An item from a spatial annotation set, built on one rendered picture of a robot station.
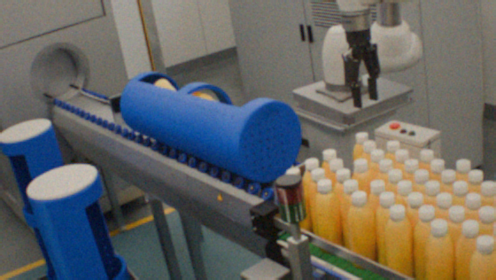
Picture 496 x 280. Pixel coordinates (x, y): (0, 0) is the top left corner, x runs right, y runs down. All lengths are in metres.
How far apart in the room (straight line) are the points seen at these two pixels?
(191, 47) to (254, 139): 5.48
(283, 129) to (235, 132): 0.19
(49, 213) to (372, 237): 1.16
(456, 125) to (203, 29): 4.41
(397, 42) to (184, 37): 5.22
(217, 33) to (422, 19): 4.54
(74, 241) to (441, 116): 2.24
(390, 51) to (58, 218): 1.39
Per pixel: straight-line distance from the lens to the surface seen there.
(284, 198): 1.37
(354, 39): 1.73
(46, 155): 2.98
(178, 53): 7.35
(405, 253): 1.53
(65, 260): 2.29
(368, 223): 1.59
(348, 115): 2.27
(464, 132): 3.80
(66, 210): 2.18
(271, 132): 2.02
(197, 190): 2.32
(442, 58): 3.50
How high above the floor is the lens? 1.87
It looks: 22 degrees down
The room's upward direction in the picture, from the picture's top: 10 degrees counter-clockwise
